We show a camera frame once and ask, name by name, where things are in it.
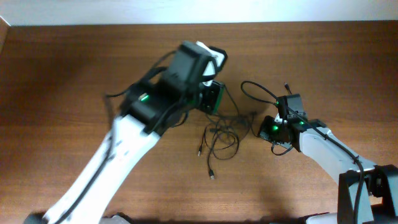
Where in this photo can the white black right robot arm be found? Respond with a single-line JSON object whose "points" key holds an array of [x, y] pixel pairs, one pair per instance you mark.
{"points": [[367, 192]]}

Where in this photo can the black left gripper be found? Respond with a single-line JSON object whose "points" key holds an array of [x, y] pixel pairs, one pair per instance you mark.
{"points": [[214, 91]]}

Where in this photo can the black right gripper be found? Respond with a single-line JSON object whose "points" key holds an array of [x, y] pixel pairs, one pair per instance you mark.
{"points": [[264, 132]]}

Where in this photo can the wooden side panel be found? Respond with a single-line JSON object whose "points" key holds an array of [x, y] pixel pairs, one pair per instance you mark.
{"points": [[4, 27]]}

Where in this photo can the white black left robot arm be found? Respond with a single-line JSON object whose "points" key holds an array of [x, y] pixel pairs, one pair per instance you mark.
{"points": [[174, 85]]}

